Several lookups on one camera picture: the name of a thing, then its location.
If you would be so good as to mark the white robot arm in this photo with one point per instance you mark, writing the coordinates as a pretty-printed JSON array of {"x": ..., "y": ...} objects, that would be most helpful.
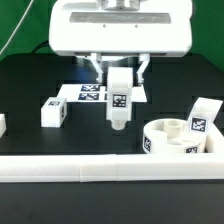
[{"x": 130, "y": 28}]

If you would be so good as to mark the white marker sheet with tags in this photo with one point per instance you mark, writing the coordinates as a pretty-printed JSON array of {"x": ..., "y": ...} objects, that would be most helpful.
[{"x": 94, "y": 93}]

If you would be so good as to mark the white round stool seat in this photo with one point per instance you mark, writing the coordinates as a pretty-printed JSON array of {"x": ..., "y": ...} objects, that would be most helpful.
[{"x": 166, "y": 136}]

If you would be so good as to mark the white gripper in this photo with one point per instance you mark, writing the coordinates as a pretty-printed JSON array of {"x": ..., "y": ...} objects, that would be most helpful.
[{"x": 121, "y": 27}]

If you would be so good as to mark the white U-shaped fence wall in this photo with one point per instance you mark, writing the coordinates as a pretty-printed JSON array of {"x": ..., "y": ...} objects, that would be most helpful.
[{"x": 162, "y": 165}]

